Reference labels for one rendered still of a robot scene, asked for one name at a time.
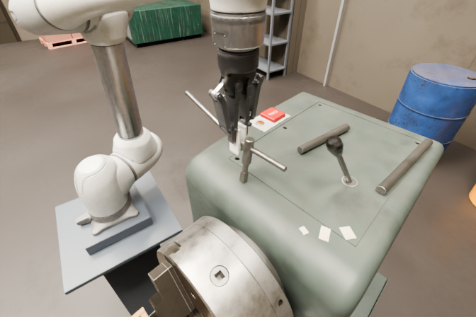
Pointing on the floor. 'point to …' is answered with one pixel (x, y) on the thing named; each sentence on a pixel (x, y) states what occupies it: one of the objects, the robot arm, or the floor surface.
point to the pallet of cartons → (61, 39)
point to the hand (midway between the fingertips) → (238, 138)
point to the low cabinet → (165, 22)
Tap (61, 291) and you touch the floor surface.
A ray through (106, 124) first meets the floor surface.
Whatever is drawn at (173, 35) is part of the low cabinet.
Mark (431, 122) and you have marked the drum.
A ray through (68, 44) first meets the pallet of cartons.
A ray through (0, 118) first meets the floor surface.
